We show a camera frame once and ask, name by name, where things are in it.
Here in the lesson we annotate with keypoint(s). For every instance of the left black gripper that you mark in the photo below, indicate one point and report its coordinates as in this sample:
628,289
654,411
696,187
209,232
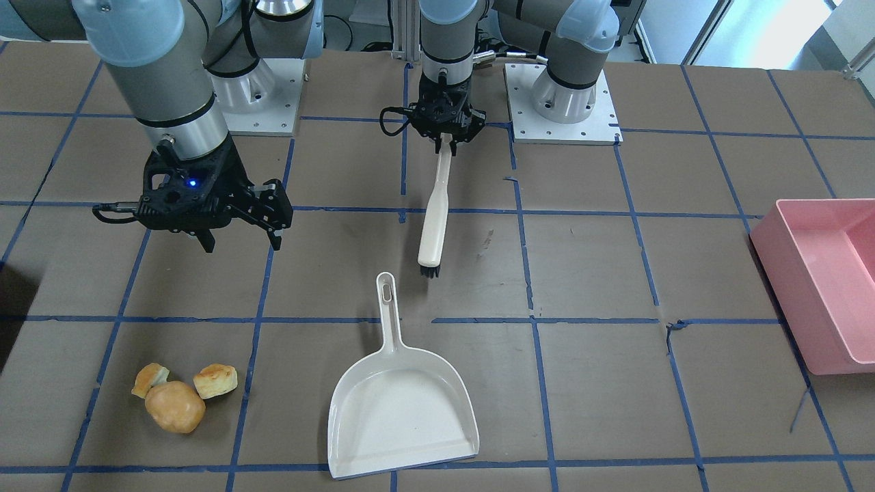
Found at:
476,125

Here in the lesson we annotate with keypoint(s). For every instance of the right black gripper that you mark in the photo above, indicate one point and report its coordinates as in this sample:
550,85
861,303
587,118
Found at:
233,172

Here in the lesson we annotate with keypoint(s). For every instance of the beige hand brush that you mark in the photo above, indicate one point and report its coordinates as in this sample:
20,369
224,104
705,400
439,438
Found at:
436,216

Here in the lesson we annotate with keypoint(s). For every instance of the beige plastic dustpan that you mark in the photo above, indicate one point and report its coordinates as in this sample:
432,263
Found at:
400,407

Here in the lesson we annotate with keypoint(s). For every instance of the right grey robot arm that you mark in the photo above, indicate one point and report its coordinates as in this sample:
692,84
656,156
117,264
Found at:
183,67

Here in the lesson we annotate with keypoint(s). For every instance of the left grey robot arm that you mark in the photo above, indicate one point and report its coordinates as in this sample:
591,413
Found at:
572,38

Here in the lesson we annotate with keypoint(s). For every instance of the pink plastic bin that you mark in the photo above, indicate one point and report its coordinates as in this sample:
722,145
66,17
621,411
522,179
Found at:
819,258

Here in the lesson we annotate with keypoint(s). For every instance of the bread piece near brush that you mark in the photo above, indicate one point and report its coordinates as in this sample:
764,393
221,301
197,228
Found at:
215,380

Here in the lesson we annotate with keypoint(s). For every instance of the bread piece far side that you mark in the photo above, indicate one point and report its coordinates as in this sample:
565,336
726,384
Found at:
148,377

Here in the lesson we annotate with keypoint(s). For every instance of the round bread roll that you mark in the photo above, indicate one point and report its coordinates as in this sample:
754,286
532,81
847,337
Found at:
175,407

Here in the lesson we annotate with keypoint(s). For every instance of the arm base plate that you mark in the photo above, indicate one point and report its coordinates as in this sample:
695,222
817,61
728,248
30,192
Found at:
266,101
543,112

